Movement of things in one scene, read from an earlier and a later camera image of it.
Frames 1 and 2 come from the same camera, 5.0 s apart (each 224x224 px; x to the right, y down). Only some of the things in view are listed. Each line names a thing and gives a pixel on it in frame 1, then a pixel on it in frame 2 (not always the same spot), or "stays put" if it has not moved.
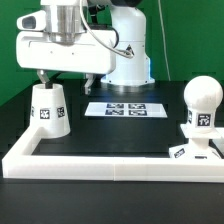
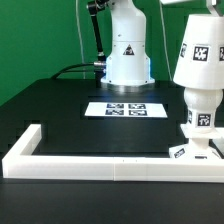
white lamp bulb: [202, 94] stays put
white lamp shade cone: [48, 110] -> [201, 65]
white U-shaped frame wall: [21, 163] stays put
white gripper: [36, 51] -> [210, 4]
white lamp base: [198, 147] stays put
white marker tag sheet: [126, 110] stays put
